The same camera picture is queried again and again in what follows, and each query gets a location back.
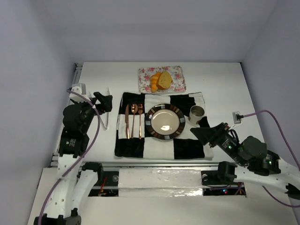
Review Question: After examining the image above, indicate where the sliced bread loaf piece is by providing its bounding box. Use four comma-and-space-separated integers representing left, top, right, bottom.
157, 71, 173, 90

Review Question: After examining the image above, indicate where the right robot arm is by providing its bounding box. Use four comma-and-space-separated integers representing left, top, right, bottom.
190, 123, 300, 200

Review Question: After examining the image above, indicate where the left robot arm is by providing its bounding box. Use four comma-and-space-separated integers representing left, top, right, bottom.
33, 89, 113, 225

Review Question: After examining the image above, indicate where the copper knife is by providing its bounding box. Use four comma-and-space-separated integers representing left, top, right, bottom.
125, 105, 130, 139

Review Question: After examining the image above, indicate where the copper spoon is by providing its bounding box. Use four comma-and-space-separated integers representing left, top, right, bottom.
131, 104, 138, 138

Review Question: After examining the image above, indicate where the copper fork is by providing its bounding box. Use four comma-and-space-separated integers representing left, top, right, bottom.
138, 104, 143, 140

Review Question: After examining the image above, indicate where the metal cup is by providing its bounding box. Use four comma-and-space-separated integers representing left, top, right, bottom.
188, 105, 205, 124

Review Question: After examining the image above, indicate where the black white checkered placemat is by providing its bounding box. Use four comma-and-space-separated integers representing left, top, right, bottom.
114, 92, 214, 160

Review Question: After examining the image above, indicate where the orange striped croissant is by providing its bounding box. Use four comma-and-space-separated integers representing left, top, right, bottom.
150, 72, 162, 93

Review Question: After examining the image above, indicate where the beige plate with dark rim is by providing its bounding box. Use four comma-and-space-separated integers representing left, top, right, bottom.
145, 104, 186, 141

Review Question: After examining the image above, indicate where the floral rectangular tray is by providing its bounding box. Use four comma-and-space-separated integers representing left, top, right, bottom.
138, 66, 187, 94

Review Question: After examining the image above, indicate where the silver foil covered panel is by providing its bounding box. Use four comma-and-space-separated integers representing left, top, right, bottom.
118, 169, 203, 197

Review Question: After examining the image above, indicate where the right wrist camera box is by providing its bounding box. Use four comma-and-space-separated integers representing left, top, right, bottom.
232, 112, 243, 125

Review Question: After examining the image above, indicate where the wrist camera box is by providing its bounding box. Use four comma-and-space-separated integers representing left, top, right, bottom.
71, 83, 87, 95
232, 112, 243, 125

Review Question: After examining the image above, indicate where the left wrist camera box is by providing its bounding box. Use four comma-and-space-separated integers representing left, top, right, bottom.
71, 83, 87, 95

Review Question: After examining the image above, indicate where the aluminium rail frame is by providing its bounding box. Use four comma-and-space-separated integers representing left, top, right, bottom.
75, 62, 255, 167

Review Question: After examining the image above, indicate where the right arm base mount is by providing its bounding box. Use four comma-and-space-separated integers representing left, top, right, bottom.
201, 161, 247, 197

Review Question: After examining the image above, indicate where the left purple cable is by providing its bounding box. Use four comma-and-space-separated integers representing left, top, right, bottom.
38, 89, 104, 225

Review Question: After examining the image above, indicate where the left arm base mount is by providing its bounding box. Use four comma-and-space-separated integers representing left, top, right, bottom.
82, 162, 119, 197

